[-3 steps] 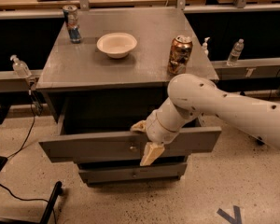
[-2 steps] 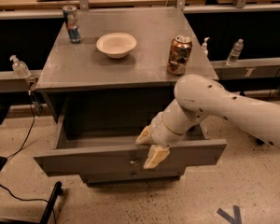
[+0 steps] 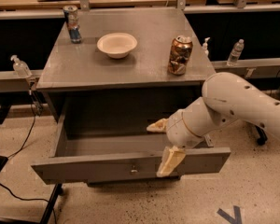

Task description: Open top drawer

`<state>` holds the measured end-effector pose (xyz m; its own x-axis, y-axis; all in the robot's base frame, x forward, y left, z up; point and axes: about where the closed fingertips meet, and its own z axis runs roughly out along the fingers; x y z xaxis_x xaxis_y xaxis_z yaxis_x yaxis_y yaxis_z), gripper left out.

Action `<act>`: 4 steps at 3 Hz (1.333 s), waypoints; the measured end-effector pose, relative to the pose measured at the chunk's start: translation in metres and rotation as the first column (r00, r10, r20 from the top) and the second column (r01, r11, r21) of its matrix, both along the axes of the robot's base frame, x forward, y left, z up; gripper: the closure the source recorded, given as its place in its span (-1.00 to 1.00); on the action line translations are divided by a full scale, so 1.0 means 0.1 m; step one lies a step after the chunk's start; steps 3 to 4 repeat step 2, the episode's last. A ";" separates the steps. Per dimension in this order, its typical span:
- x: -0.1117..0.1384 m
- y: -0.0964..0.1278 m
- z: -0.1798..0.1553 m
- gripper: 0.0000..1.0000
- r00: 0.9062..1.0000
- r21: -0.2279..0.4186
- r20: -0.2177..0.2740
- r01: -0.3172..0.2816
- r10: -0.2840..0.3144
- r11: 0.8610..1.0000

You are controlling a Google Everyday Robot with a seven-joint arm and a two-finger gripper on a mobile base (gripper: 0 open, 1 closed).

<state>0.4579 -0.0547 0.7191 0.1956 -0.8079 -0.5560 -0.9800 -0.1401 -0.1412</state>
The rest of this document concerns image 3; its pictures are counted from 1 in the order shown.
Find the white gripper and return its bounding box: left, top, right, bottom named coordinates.
left=147, top=109, right=203, bottom=177

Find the grey top drawer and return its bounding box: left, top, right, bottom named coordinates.
left=31, top=109, right=231, bottom=186

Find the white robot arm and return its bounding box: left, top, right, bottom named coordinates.
left=147, top=72, right=280, bottom=177

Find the grey drawer cabinet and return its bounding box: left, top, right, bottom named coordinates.
left=35, top=7, right=217, bottom=187

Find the orange crushed soda can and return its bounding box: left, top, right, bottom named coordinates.
left=167, top=35, right=193, bottom=76

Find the black office chair base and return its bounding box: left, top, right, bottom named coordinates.
left=256, top=126, right=268, bottom=146

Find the small white pump bottle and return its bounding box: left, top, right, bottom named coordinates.
left=202, top=37, right=210, bottom=56

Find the white paper bowl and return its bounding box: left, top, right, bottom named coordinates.
left=97, top=33, right=137, bottom=59

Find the clear water bottle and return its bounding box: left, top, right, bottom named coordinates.
left=227, top=39, right=245, bottom=66

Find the black chair leg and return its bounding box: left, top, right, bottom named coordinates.
left=40, top=184, right=63, bottom=224

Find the blue red energy can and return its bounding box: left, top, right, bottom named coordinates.
left=63, top=6, right=82, bottom=44

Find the clear sanitizer pump bottle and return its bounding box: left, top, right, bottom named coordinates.
left=10, top=55, right=32, bottom=78

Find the black cable on floor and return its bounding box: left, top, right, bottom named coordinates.
left=0, top=91, right=58, bottom=224

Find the grey metal rail frame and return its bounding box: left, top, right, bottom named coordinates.
left=0, top=0, right=280, bottom=95

